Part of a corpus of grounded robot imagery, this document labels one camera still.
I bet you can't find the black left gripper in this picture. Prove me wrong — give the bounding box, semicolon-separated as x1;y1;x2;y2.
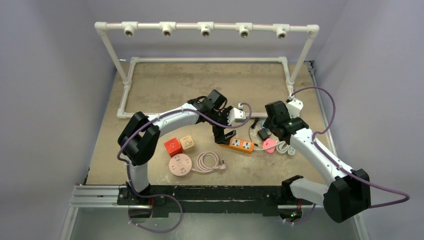
208;106;236;145

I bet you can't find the orange power strip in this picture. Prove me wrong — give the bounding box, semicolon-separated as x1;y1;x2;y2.
218;136;297;157

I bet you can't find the white PVC pipe frame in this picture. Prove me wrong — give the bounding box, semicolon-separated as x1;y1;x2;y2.
94;21;321;120

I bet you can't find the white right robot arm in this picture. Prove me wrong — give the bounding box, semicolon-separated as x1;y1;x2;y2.
264;100;371;223

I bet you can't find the aluminium rail frame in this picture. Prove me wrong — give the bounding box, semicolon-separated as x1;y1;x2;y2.
61;62;369;240

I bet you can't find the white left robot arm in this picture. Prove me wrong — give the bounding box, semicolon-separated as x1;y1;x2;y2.
117;90;243;205

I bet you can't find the pink square charger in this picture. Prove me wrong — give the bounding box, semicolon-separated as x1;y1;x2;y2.
261;138;278;154

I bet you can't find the beige cube socket adapter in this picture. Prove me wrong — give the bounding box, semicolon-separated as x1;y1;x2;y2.
179;135;196;153

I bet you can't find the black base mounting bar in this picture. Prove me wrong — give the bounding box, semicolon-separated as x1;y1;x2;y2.
117;185;312;222

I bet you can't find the red cube socket adapter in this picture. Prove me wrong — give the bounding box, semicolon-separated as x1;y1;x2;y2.
163;137;183;158

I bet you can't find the black charger adapter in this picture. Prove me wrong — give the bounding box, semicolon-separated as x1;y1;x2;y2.
248;118;270;141

